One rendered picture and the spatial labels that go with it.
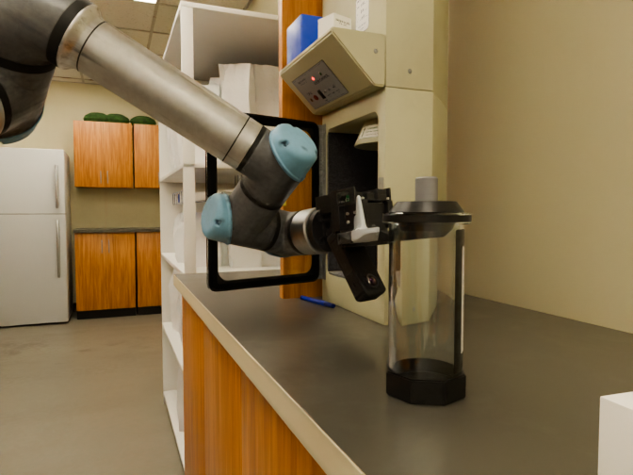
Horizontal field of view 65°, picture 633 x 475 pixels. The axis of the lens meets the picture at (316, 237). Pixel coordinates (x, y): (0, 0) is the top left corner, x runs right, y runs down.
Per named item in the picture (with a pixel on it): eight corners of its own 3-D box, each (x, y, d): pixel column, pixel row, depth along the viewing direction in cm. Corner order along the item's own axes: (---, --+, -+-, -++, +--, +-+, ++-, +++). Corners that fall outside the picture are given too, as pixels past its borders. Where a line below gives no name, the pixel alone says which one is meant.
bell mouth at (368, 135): (405, 152, 126) (405, 130, 126) (448, 143, 109) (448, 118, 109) (341, 149, 119) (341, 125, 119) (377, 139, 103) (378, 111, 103)
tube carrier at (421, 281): (486, 384, 62) (490, 212, 61) (430, 404, 56) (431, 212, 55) (420, 363, 71) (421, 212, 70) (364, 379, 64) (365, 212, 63)
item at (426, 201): (479, 230, 61) (480, 176, 61) (430, 232, 56) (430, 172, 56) (422, 228, 69) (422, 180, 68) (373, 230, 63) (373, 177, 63)
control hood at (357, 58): (321, 115, 127) (321, 75, 126) (385, 86, 97) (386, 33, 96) (278, 112, 123) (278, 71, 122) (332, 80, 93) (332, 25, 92)
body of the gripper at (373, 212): (355, 186, 67) (303, 197, 76) (360, 250, 67) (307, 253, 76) (396, 187, 71) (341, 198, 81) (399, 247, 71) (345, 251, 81)
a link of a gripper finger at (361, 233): (350, 190, 58) (345, 200, 68) (354, 241, 58) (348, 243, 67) (378, 189, 58) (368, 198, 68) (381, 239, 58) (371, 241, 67)
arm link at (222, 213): (225, 164, 76) (285, 182, 82) (194, 213, 82) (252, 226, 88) (234, 202, 71) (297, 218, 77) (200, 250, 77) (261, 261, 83)
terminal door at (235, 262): (319, 281, 127) (318, 122, 125) (208, 293, 109) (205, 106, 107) (316, 281, 128) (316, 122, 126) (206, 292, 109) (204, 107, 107)
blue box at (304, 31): (325, 71, 123) (325, 34, 122) (342, 59, 113) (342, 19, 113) (286, 67, 119) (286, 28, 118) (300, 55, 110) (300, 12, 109)
